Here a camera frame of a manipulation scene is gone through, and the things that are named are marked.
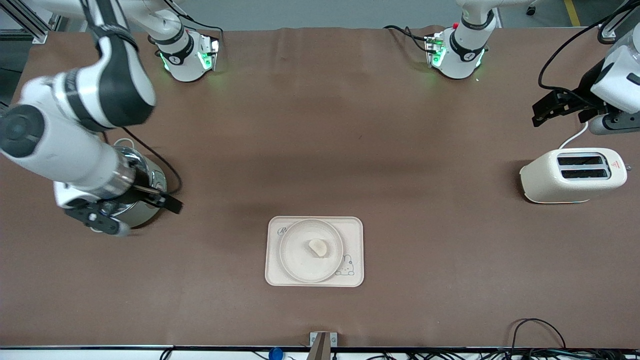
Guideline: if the round cream plate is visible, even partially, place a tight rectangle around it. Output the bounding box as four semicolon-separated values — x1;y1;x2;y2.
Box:
279;218;344;283

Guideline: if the pale steamed bun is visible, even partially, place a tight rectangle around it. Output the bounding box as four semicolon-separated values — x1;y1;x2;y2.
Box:
308;238;330;259

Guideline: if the arm base connector block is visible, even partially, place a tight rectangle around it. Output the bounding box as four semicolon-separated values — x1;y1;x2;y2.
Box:
424;32;447;69
199;34;221;72

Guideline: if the cream rabbit print tray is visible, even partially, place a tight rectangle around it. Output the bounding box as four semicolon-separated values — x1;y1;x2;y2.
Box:
264;215;365;288

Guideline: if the silver electric cooking pot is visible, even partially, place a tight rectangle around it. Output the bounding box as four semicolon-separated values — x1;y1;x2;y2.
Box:
111;138;168;230

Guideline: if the glass pot lid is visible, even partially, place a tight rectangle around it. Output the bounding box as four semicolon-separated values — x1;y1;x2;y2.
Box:
117;146;152;175

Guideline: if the cream two-slot toaster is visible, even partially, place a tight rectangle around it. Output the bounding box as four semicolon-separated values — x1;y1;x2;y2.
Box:
519;147;629;205

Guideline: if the brown table mat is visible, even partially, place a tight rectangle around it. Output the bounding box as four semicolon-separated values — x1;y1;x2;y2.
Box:
0;26;640;349

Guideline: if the white toaster power cable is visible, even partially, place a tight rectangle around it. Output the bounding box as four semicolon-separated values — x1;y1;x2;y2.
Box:
558;121;591;150

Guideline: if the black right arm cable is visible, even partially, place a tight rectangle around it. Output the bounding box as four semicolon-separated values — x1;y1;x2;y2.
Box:
121;126;184;196

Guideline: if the aluminium frame profile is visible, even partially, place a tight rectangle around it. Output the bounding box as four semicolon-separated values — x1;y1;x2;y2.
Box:
599;0;640;41
0;0;67;45

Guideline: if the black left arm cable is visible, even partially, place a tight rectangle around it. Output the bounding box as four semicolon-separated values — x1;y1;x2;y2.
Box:
538;4;640;92

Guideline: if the black arm base cable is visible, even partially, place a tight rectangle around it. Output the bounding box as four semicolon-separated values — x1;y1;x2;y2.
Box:
177;19;225;42
383;25;432;54

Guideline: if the grey metal camera bracket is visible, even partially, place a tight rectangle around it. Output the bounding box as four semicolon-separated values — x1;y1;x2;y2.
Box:
309;331;339;360

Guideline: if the black cable bundle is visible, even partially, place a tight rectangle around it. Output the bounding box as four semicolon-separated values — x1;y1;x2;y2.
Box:
507;318;640;360

